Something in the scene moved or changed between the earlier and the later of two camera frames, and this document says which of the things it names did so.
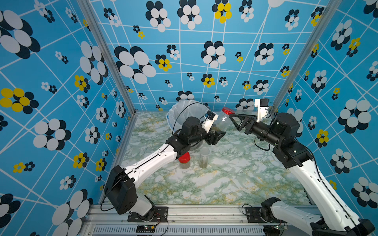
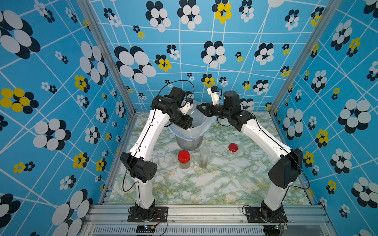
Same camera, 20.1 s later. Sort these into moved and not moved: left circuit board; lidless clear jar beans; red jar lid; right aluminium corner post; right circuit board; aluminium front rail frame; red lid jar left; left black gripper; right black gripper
Moved: red jar lid; right black gripper; left black gripper
Not moved: red lid jar left; lidless clear jar beans; aluminium front rail frame; left circuit board; right aluminium corner post; right circuit board
